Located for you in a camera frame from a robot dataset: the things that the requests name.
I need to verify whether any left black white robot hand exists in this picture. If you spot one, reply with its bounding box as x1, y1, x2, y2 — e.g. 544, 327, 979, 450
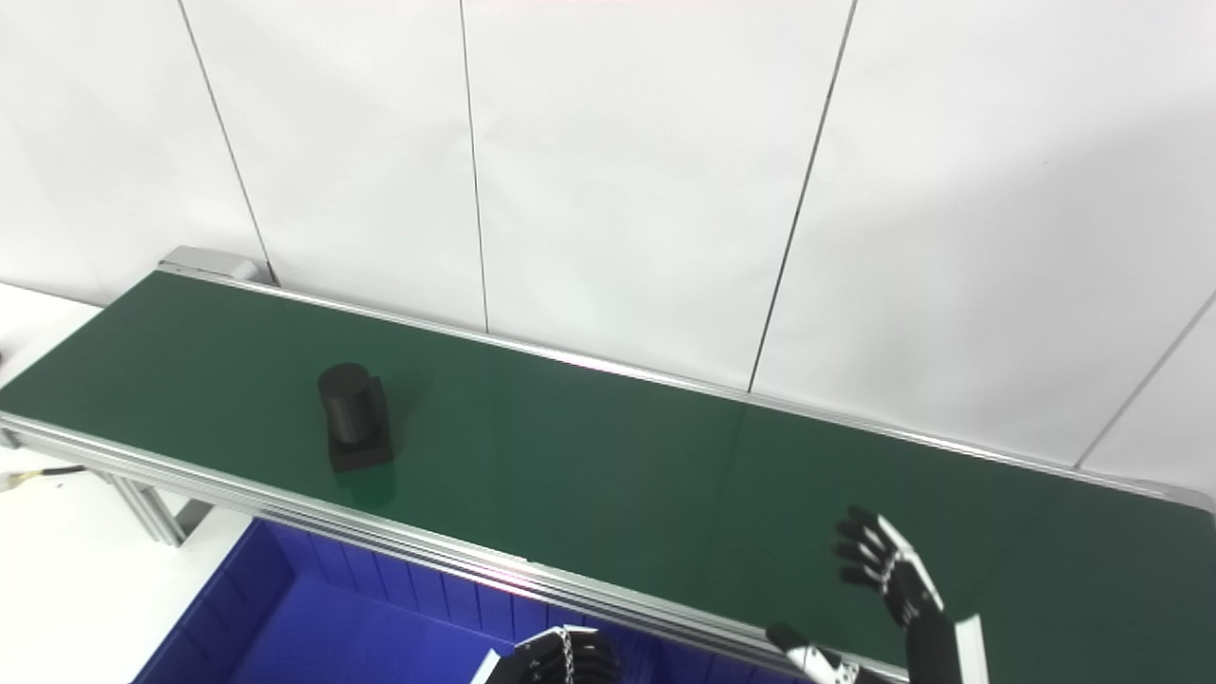
472, 625, 623, 684

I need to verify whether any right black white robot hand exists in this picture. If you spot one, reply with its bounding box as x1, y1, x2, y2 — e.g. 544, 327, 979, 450
765, 506, 989, 684

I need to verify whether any black cylinder block part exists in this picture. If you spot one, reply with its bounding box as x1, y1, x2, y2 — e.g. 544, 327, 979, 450
316, 363, 395, 474

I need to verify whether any aluminium conveyor leg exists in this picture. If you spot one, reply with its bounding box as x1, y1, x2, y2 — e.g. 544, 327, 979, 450
104, 473, 215, 547

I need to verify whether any green belt conveyor aluminium frame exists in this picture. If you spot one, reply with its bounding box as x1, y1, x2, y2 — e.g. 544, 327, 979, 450
0, 245, 1216, 684

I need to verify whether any thin cable white connector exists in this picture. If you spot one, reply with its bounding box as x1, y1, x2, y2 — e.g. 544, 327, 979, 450
0, 465, 88, 492

